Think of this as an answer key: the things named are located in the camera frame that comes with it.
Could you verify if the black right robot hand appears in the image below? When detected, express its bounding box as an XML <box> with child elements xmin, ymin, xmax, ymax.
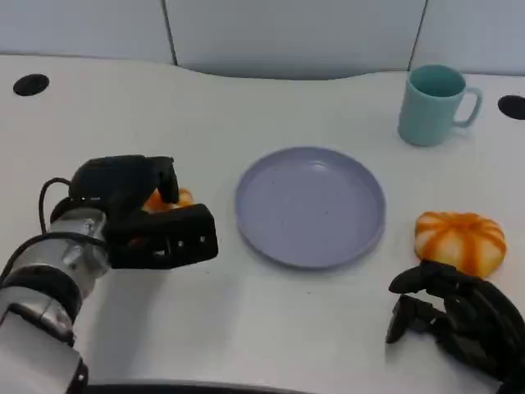
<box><xmin>385</xmin><ymin>261</ymin><xmax>525</xmax><ymax>394</ymax></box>

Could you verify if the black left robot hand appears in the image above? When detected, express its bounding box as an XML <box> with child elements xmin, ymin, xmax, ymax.
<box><xmin>105</xmin><ymin>154</ymin><xmax>219</xmax><ymax>271</ymax></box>

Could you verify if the orange white toy bread roll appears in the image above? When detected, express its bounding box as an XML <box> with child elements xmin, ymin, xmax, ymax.
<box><xmin>143</xmin><ymin>187</ymin><xmax>194</xmax><ymax>213</ymax></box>
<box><xmin>413</xmin><ymin>211</ymin><xmax>508</xmax><ymax>277</ymax></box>

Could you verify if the lilac plate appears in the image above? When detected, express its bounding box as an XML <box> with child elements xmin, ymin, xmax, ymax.
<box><xmin>235</xmin><ymin>146</ymin><xmax>387</xmax><ymax>271</ymax></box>

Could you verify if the black round table grommet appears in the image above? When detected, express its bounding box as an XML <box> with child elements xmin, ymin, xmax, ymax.
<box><xmin>12</xmin><ymin>73</ymin><xmax>50</xmax><ymax>97</ymax></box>
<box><xmin>497</xmin><ymin>94</ymin><xmax>525</xmax><ymax>121</ymax></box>

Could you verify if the pale green mug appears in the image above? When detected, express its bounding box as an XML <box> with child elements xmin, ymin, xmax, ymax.
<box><xmin>396</xmin><ymin>64</ymin><xmax>484</xmax><ymax>147</ymax></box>

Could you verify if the grey partition panel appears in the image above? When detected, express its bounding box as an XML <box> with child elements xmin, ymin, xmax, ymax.
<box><xmin>0</xmin><ymin>0</ymin><xmax>177</xmax><ymax>66</ymax></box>
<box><xmin>409</xmin><ymin>0</ymin><xmax>525</xmax><ymax>77</ymax></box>
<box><xmin>163</xmin><ymin>0</ymin><xmax>430</xmax><ymax>81</ymax></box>

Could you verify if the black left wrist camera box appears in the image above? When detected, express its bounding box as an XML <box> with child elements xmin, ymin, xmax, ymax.
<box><xmin>67</xmin><ymin>154</ymin><xmax>149</xmax><ymax>203</ymax></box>

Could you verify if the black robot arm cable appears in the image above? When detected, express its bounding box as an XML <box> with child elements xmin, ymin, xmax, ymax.
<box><xmin>0</xmin><ymin>176</ymin><xmax>108</xmax><ymax>284</ymax></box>

